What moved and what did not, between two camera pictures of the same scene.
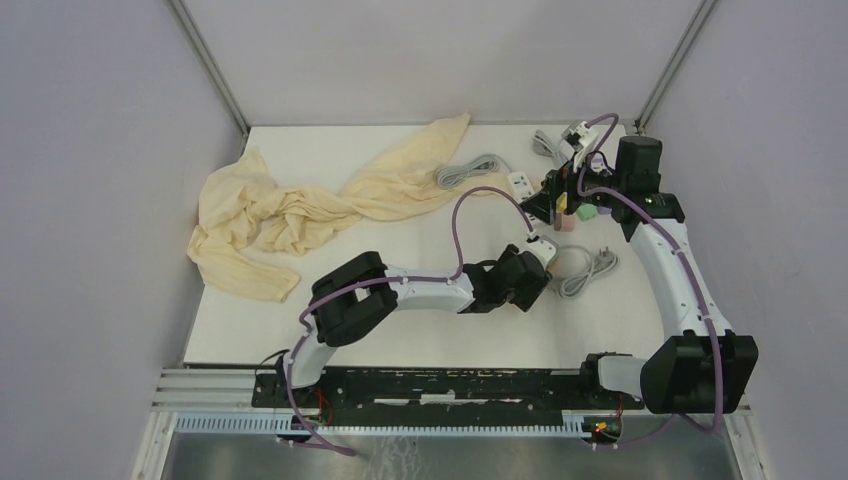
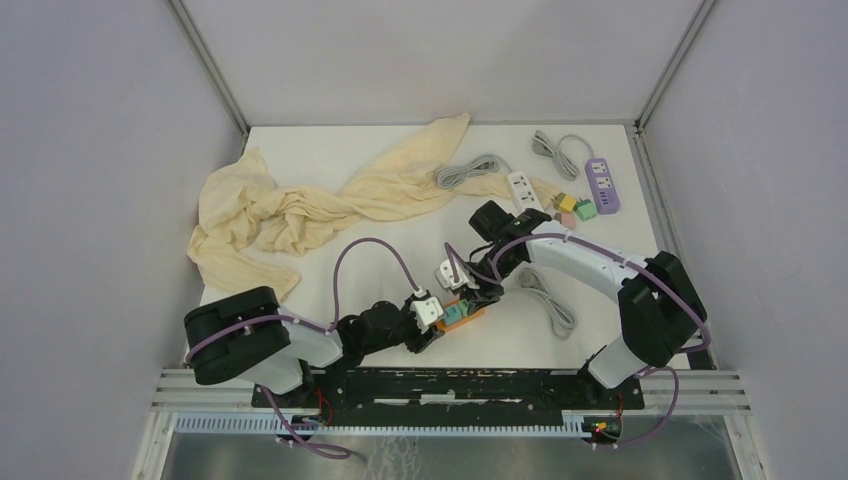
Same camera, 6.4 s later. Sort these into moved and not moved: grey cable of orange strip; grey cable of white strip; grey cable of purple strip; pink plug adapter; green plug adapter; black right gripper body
Moved: grey cable of orange strip; black right gripper body
Not moved: pink plug adapter; green plug adapter; grey cable of white strip; grey cable of purple strip
